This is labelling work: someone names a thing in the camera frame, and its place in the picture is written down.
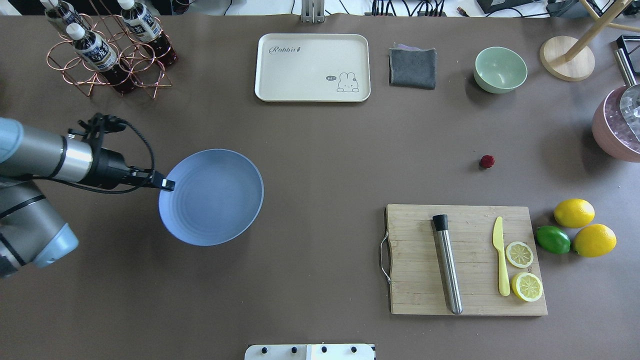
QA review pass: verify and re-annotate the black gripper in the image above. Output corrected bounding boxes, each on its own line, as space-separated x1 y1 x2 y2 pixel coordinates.
89 146 175 192

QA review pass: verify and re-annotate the blue round plate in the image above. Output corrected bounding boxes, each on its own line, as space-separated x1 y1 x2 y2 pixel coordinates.
158 148 265 246

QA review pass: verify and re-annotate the red strawberry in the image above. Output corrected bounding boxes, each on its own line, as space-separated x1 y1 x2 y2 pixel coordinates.
478 154 496 170

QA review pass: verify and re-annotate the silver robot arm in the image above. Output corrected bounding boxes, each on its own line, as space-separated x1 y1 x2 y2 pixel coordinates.
0 112 175 278

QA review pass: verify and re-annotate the dark drink bottle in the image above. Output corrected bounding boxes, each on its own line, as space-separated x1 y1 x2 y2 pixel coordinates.
66 23 137 94
40 0 90 38
118 0 178 68

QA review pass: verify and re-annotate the cream rabbit tray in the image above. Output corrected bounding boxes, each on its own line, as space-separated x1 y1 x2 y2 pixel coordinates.
254 33 371 103

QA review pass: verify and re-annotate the dark grey folded cloth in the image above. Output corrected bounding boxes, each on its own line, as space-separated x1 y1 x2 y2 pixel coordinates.
388 43 438 91

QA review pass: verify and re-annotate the wooden cutting board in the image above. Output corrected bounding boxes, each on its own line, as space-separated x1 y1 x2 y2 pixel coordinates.
385 203 547 317

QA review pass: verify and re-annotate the steel muddler black tip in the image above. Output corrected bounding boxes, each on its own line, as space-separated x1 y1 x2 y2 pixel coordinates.
432 214 464 315

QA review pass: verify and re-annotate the yellow plastic knife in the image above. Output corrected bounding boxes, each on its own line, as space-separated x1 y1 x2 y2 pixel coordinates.
492 216 511 297

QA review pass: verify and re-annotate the green bowl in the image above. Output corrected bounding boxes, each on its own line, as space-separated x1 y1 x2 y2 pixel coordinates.
473 47 528 94

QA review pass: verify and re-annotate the lemon slice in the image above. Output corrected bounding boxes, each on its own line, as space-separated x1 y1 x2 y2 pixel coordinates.
505 241 534 269
510 272 544 302

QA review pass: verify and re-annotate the green lime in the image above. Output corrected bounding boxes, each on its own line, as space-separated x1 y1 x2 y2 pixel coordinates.
535 225 572 255

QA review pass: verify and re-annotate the yellow lemon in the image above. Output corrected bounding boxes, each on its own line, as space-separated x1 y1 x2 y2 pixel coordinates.
553 198 595 229
573 224 617 258

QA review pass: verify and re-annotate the wooden cup tree stand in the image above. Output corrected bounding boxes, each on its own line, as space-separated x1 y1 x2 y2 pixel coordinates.
539 0 640 82

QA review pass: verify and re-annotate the pink bowl with ice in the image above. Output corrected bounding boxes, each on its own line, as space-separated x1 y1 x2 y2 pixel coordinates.
591 86 640 163

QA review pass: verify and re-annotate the metal ice scoop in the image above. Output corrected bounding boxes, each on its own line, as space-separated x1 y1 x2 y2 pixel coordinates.
615 48 640 141

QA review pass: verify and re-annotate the copper wire bottle rack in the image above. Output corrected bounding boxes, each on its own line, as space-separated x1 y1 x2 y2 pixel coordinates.
42 0 178 98

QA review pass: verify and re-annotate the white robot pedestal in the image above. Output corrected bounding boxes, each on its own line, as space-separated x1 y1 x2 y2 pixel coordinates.
244 342 377 360

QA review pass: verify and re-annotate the aluminium frame post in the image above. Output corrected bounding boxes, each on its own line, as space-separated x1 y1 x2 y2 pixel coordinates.
301 0 325 24

